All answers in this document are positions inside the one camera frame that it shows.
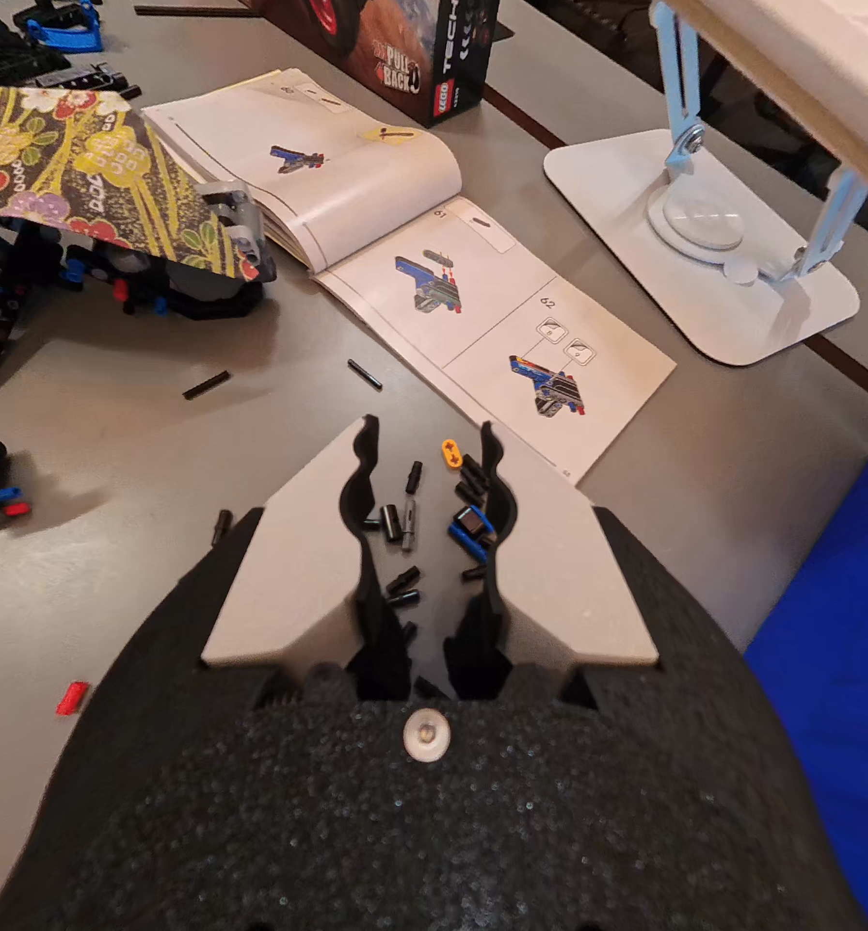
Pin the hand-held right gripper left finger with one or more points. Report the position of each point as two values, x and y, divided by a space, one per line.
288 574

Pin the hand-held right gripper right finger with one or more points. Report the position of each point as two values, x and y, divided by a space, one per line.
572 582

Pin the black lego vehicle chassis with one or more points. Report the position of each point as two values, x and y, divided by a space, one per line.
187 291

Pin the black lego pin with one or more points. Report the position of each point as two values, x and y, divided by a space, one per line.
221 525

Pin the blue lego connector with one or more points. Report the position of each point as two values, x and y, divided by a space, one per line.
470 542

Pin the pile of small lego pins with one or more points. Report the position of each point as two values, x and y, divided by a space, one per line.
403 598

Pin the grey lego pin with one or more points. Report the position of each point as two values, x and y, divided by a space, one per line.
409 524

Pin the orange lego connector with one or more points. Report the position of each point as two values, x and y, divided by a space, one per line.
452 452

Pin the black lego axle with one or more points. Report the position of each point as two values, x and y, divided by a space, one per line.
365 375
206 385

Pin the red lego piece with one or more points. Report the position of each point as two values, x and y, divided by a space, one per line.
72 698

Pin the lego set box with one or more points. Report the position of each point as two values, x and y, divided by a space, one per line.
405 58

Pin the pile of black lego pieces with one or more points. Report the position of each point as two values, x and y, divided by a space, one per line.
12 58

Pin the blue lego panel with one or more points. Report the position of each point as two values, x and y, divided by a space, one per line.
63 33

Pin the blue plastic bin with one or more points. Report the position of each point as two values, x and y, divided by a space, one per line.
834 691

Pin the open instruction booklet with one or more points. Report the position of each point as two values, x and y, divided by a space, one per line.
376 218

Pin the white tablet stand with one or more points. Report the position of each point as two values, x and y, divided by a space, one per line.
623 189

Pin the floral patterned paper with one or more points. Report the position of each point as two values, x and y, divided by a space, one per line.
77 160

